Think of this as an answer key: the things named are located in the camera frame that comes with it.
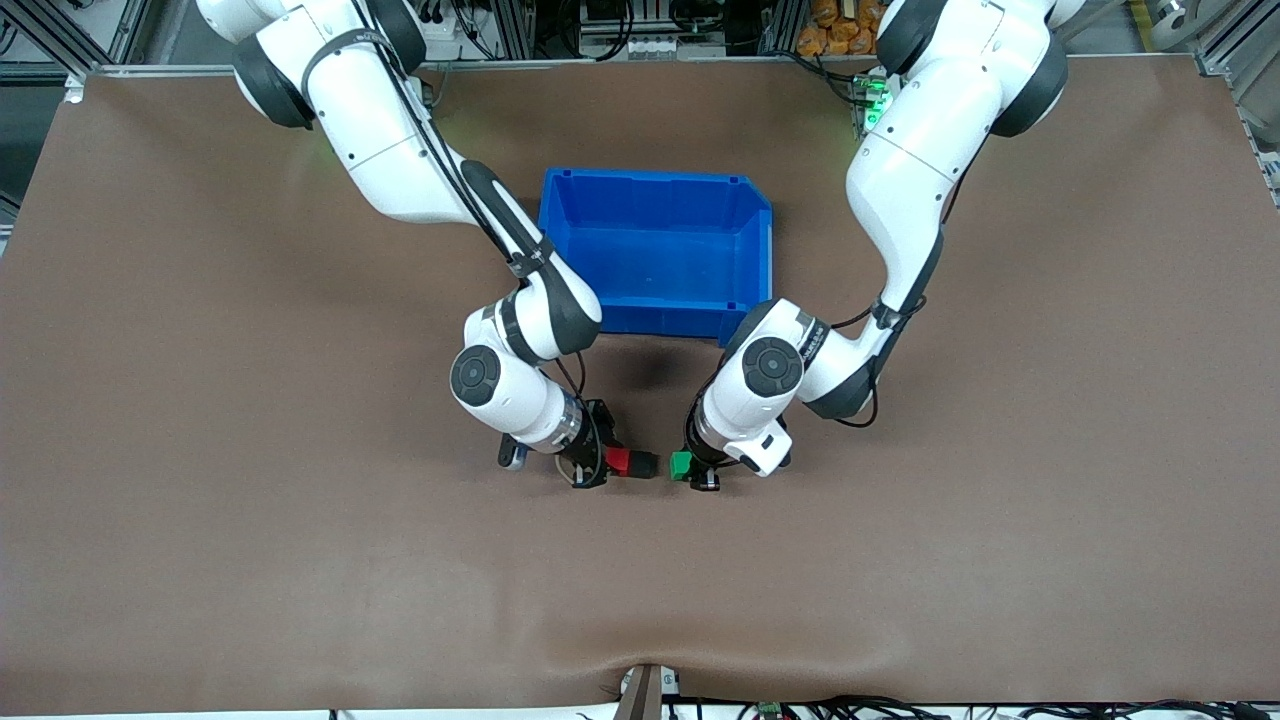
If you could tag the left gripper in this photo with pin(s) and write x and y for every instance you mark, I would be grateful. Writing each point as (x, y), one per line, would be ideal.
(698, 449)

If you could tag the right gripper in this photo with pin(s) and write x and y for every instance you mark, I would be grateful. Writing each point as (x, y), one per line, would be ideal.
(596, 441)

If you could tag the red cube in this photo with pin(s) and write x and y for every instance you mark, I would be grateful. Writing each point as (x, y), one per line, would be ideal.
(619, 464)

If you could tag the green cube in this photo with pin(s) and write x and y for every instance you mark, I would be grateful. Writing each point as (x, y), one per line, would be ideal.
(680, 467)

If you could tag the black cube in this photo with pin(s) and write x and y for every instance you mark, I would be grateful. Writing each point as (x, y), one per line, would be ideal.
(645, 466)

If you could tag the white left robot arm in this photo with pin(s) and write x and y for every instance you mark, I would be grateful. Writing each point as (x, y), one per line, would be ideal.
(920, 150)

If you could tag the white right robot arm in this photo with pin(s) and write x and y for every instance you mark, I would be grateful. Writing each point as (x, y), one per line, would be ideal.
(380, 130)

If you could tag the blue plastic storage bin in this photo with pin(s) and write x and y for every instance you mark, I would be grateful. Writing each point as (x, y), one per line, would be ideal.
(680, 240)

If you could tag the table edge clamp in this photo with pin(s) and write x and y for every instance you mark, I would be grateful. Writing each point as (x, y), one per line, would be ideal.
(640, 695)

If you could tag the green terminal connector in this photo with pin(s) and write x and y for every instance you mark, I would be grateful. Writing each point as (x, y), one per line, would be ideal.
(769, 710)

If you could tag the brown table mat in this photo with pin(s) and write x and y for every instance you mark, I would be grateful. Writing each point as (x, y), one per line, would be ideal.
(300, 560)

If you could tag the orange snack packets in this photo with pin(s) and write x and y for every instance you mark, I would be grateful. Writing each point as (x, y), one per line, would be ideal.
(830, 35)

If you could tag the white power strip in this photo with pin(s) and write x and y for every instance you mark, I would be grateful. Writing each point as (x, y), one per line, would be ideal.
(442, 30)

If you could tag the grey metal cylinder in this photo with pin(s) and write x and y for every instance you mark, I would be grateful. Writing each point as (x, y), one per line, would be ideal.
(1170, 20)

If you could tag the aluminium table edge rail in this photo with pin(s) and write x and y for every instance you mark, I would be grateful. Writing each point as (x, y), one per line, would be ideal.
(650, 63)

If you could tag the metal edge bracket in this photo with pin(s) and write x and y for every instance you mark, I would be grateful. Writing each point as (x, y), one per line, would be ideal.
(1272, 180)

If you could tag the dark aluminium frame strut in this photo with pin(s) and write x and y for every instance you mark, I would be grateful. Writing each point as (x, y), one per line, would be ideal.
(130, 30)

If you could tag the aluminium frame profile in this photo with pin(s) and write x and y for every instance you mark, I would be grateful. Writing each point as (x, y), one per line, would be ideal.
(1215, 62)

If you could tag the small white corner bracket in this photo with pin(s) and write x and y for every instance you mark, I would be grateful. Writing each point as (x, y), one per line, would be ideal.
(74, 92)

